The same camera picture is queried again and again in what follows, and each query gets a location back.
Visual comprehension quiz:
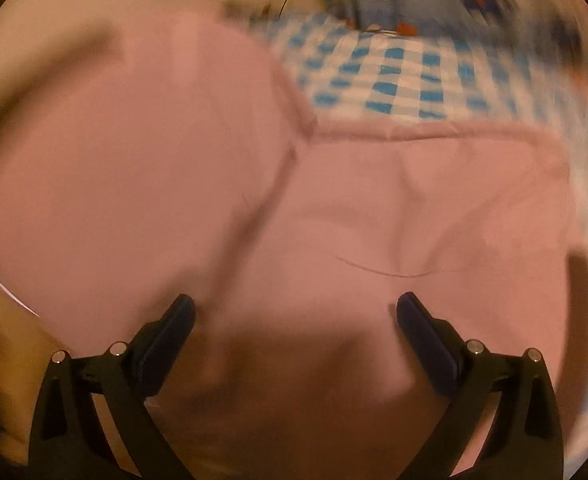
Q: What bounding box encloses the blue white checkered sheet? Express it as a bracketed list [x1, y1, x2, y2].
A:
[251, 10, 588, 466]

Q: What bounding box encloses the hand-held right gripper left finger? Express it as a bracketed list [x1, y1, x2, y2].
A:
[28, 294, 197, 480]

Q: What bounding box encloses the pink garment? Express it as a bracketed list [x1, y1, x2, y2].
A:
[0, 12, 588, 480]

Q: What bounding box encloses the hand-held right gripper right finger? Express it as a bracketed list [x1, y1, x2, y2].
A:
[396, 291, 566, 480]

